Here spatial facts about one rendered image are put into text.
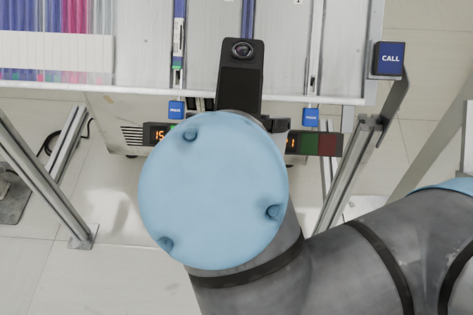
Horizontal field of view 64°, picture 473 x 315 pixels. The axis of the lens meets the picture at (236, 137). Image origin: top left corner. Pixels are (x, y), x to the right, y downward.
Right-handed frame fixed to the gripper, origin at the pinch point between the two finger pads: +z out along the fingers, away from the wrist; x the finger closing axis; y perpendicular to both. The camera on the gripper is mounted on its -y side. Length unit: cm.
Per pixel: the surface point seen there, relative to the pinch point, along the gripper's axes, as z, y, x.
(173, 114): 8.7, 0.6, -11.2
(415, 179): 43, 16, 43
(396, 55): 5.3, -10.0, 22.4
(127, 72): 9.9, -5.9, -19.4
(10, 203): 69, 37, -79
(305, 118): 8.7, 0.1, 10.1
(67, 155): 49, 16, -49
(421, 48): 134, -30, 79
